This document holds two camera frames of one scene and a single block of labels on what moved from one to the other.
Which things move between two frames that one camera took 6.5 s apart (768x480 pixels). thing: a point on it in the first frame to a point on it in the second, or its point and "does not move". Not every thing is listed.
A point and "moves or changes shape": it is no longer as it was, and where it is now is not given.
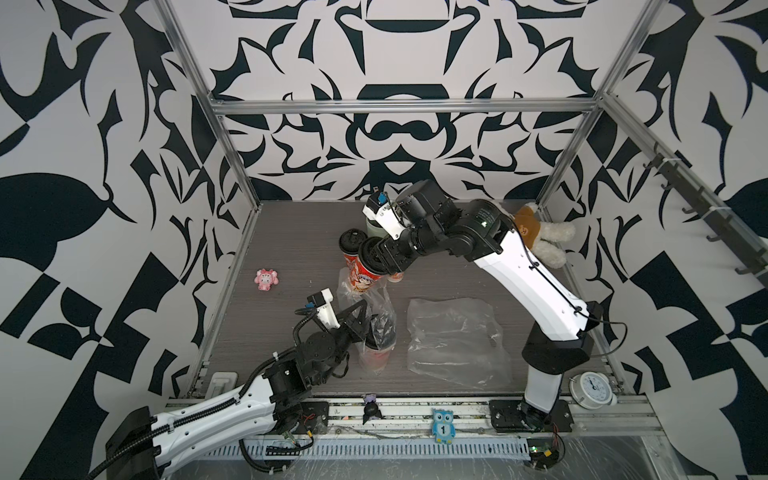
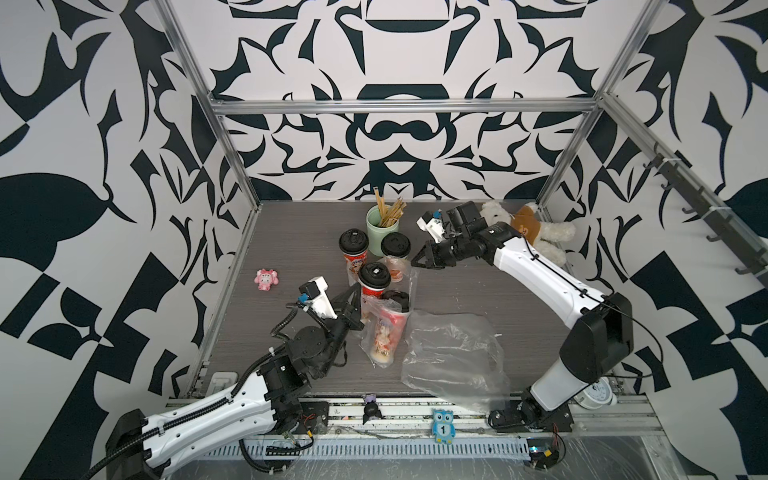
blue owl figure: x=443 y=427 does not move
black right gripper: x=389 y=255 to x=429 y=255
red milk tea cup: x=377 y=359 to x=390 y=326
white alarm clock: x=591 y=390 does not move
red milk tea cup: x=367 y=272 moves or changes shape
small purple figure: x=371 y=408 does not move
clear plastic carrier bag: x=377 y=346 moves or changes shape
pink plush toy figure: x=266 y=279 does not move
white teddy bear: x=544 y=238 does not move
